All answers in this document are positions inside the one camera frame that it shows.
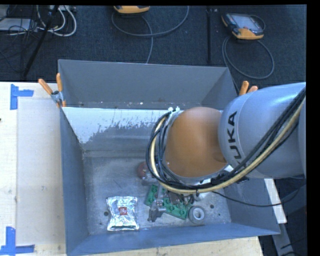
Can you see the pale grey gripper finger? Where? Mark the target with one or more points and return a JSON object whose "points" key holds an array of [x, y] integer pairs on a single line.
{"points": [[161, 210], [152, 215]]}

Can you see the dark green flat block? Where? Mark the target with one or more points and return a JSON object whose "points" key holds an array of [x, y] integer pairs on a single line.
{"points": [[180, 211]]}

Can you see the silver foil packet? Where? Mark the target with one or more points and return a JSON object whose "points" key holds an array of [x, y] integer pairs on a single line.
{"points": [[122, 212]]}

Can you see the red-brown ball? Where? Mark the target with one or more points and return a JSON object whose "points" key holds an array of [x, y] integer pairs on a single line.
{"points": [[141, 169]]}

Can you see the grey metal bin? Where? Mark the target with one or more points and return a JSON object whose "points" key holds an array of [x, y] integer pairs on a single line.
{"points": [[125, 82]]}

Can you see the pale wood board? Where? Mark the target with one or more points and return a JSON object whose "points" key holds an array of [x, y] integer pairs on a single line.
{"points": [[37, 162]]}

